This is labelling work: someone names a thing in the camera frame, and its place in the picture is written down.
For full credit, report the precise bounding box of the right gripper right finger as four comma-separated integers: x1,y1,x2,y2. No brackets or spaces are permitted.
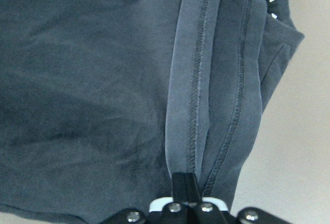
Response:
186,173,230,224

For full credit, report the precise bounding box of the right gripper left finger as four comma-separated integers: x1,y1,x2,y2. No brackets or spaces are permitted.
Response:
159,172,191,224

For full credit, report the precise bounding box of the black printed t-shirt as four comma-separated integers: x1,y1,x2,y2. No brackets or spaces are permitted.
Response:
1,0,304,223

